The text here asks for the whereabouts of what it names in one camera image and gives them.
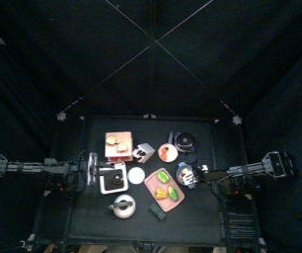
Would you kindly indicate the pink wooden toy toaster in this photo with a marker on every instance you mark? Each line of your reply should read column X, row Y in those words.
column 119, row 146

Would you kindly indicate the green toy vegetable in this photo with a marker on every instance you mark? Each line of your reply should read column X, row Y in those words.
column 163, row 176

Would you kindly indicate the white plate with orange food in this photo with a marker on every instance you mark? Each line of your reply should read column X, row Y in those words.
column 168, row 153

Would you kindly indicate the white toy stove black burner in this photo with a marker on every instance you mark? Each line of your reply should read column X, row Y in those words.
column 115, row 184

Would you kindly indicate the blue oval dish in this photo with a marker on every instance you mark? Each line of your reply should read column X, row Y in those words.
column 180, row 174

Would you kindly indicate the green and yellow toy food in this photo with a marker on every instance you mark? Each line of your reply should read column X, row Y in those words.
column 174, row 193

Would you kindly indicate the white toy kettle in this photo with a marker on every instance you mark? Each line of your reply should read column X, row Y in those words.
column 123, row 207

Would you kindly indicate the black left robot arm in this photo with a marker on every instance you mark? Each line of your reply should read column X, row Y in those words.
column 29, row 167

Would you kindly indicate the pink rectangular tray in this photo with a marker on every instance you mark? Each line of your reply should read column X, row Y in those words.
column 156, row 187

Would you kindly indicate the toy bread slice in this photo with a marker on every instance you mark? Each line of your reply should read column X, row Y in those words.
column 111, row 140
column 122, row 147

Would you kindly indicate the small grey toy box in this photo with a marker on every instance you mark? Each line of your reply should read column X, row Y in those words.
column 144, row 152

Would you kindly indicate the white printed label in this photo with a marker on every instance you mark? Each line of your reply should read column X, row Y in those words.
column 242, row 225

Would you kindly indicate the dark green rectangular block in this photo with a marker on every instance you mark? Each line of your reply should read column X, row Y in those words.
column 158, row 211

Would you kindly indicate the black toy pot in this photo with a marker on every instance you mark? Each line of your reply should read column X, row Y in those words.
column 184, row 141

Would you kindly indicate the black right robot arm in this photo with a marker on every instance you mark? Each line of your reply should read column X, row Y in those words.
column 254, row 169

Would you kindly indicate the small white round plate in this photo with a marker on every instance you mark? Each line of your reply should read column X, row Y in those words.
column 136, row 175

